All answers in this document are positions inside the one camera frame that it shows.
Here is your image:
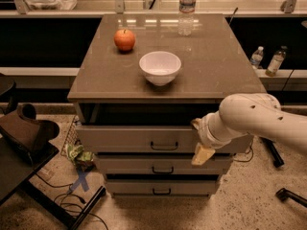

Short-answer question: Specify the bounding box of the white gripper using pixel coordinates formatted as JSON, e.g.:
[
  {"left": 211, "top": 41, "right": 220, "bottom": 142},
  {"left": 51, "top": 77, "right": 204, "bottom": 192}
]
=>
[{"left": 191, "top": 112, "right": 240, "bottom": 166}]

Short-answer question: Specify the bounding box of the grey top drawer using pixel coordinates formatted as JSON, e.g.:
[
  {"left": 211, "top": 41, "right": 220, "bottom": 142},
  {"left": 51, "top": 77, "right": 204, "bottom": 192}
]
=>
[{"left": 75, "top": 125, "right": 254, "bottom": 154}]

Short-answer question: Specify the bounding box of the grey drawer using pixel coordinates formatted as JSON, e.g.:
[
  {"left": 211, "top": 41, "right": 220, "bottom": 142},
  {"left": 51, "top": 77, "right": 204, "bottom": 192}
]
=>
[
  {"left": 106, "top": 180, "right": 219, "bottom": 196},
  {"left": 95, "top": 155, "right": 232, "bottom": 174},
  {"left": 75, "top": 125, "right": 254, "bottom": 154}
]

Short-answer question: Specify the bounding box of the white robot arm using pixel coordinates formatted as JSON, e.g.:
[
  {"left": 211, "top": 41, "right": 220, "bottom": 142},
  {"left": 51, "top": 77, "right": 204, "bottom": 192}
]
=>
[{"left": 191, "top": 93, "right": 307, "bottom": 166}]

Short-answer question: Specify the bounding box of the grey drawer cabinet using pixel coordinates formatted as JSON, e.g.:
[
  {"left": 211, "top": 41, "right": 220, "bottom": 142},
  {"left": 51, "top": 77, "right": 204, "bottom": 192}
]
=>
[{"left": 68, "top": 13, "right": 264, "bottom": 196}]

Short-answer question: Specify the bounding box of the grey middle drawer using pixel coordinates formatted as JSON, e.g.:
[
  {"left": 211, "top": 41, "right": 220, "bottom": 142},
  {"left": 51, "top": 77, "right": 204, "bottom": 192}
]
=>
[{"left": 95, "top": 155, "right": 232, "bottom": 174}]

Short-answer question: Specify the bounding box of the grey bottom drawer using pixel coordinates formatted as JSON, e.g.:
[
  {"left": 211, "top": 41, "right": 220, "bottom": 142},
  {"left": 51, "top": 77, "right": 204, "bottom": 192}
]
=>
[{"left": 106, "top": 180, "right": 219, "bottom": 196}]

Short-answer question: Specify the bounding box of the white bowl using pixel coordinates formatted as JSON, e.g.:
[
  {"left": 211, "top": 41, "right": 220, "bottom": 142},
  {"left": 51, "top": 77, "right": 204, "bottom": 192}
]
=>
[{"left": 139, "top": 51, "right": 181, "bottom": 86}]

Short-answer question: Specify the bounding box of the black stand leg right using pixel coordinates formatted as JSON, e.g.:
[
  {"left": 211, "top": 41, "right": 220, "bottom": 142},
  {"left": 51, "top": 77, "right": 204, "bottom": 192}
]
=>
[{"left": 262, "top": 138, "right": 284, "bottom": 168}]

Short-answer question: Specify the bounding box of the small water bottle on ledge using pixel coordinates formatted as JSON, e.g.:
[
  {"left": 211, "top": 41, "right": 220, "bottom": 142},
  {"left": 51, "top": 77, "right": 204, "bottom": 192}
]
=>
[{"left": 249, "top": 46, "right": 264, "bottom": 69}]

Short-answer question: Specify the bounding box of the black caster leg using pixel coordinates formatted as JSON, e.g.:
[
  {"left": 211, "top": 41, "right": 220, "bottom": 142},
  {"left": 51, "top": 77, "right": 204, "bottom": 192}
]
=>
[{"left": 275, "top": 188, "right": 307, "bottom": 208}]

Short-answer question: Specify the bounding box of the yellowish bottle on ledge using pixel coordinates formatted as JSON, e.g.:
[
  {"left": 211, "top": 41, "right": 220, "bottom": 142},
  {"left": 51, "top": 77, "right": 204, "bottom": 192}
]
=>
[{"left": 265, "top": 46, "right": 288, "bottom": 77}]

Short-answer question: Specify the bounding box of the blue tape cross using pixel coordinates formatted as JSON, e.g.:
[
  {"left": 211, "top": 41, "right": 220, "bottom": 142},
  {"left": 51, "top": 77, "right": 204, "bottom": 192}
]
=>
[{"left": 68, "top": 170, "right": 89, "bottom": 192}]

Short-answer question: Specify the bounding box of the red apple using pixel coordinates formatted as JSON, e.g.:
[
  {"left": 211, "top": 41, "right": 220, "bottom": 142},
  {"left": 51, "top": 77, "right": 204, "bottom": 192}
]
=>
[{"left": 113, "top": 29, "right": 135, "bottom": 52}]

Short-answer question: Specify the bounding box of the green snack bag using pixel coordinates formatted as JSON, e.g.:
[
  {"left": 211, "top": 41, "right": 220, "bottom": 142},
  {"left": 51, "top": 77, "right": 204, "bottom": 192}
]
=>
[{"left": 64, "top": 144, "right": 94, "bottom": 171}]

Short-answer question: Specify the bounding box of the clear water bottle on cabinet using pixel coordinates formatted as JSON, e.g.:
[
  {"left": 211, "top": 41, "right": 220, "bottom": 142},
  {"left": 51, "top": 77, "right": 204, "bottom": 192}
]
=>
[{"left": 178, "top": 0, "right": 196, "bottom": 35}]

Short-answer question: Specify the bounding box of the dark brown chair part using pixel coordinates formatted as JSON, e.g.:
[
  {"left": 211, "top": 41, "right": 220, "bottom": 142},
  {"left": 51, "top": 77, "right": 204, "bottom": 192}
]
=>
[{"left": 0, "top": 103, "right": 59, "bottom": 163}]

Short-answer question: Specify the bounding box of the black desk left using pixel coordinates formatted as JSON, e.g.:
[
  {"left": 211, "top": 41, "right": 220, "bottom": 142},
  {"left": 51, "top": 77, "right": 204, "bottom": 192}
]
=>
[{"left": 0, "top": 138, "right": 106, "bottom": 230}]

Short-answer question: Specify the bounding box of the black cable behind cabinet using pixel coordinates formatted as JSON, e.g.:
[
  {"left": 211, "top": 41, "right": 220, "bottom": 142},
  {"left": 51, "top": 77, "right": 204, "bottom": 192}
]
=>
[{"left": 233, "top": 140, "right": 255, "bottom": 164}]

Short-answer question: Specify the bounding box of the wire basket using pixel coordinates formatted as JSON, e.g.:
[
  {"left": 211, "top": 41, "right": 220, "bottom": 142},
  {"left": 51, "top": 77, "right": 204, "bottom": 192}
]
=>
[{"left": 60, "top": 115, "right": 80, "bottom": 156}]

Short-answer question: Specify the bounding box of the black floor cable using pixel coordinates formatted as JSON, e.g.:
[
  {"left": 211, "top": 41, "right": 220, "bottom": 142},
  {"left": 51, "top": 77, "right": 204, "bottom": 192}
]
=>
[{"left": 34, "top": 172, "right": 109, "bottom": 230}]

